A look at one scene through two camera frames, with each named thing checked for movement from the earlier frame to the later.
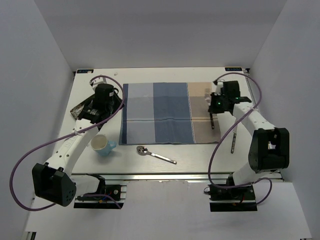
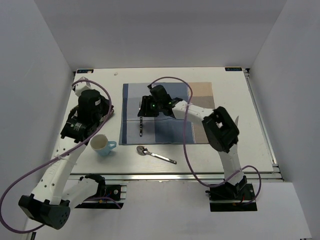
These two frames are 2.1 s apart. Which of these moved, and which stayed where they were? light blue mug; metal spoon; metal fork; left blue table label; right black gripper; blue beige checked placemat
Moved: metal fork; right black gripper
Stayed: left blue table label; light blue mug; blue beige checked placemat; metal spoon
